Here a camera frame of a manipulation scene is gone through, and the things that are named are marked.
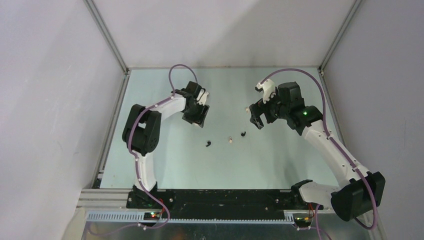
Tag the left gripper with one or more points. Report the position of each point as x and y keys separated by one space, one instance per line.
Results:
x=200 y=120

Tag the aluminium frame profile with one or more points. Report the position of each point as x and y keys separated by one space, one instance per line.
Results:
x=106 y=34

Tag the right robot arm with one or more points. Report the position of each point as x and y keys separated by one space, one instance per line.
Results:
x=358 y=190

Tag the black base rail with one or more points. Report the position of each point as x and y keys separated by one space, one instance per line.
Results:
x=222 y=204

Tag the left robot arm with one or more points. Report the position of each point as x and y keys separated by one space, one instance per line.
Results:
x=141 y=133

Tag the grey cable duct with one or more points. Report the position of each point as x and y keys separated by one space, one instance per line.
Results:
x=145 y=217

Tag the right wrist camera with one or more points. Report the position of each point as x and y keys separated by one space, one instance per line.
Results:
x=268 y=89

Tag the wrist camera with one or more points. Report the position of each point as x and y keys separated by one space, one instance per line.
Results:
x=202 y=97
x=268 y=89

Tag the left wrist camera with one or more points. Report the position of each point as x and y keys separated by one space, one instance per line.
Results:
x=202 y=97

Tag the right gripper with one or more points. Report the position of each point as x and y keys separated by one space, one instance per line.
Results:
x=259 y=107

